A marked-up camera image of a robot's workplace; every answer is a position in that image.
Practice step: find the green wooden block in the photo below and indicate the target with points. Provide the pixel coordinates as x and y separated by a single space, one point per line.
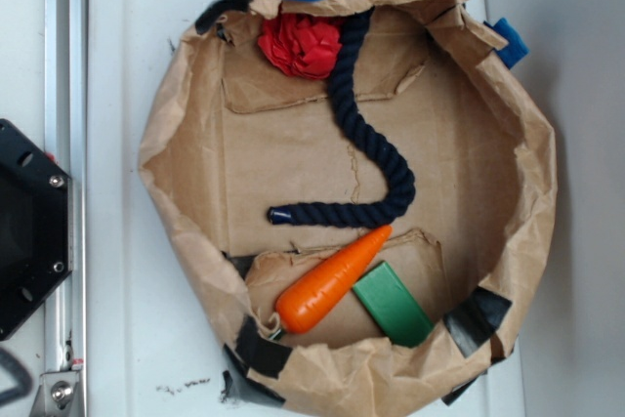
392 307

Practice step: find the brown paper bag bin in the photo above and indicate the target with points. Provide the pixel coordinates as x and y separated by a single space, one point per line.
230 136

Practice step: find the orange plastic toy carrot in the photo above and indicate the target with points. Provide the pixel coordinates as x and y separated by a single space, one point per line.
304 304

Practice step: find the red crumpled paper ball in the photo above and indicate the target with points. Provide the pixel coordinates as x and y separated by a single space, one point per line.
301 45

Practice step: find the black tape patch bottom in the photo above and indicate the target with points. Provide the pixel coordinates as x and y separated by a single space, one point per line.
253 352

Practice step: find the black tape patch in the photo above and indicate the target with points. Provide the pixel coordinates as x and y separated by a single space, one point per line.
474 321
253 352

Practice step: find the black tape patch right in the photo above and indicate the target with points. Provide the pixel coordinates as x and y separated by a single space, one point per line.
474 321

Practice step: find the blue tape piece right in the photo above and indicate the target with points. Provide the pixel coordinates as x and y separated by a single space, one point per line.
516 49

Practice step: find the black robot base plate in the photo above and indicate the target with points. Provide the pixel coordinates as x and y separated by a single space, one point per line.
34 228

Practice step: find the aluminium extrusion rail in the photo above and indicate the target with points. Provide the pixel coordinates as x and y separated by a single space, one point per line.
65 97

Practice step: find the metal corner bracket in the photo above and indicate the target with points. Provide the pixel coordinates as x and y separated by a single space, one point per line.
57 393

